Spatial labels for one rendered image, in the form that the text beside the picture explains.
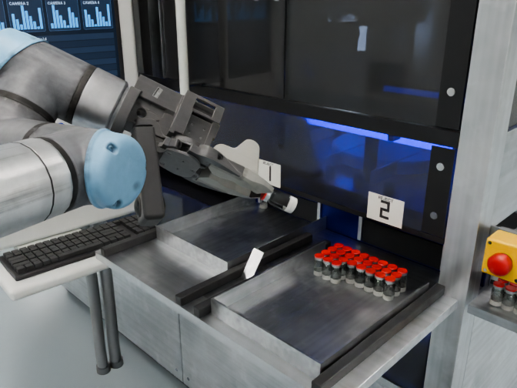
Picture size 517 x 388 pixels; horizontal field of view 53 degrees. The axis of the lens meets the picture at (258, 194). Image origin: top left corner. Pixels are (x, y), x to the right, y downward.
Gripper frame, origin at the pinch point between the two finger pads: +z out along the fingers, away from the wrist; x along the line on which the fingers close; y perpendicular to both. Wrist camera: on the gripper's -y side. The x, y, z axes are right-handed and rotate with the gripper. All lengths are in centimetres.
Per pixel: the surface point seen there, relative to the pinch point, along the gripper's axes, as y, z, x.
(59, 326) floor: -16, -14, 205
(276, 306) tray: -5.8, 19.7, 33.3
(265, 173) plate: 29, 15, 56
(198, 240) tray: 8, 6, 61
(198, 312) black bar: -11.8, 6.1, 35.2
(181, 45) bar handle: 51, -17, 55
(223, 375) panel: -17, 39, 113
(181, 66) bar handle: 48, -15, 58
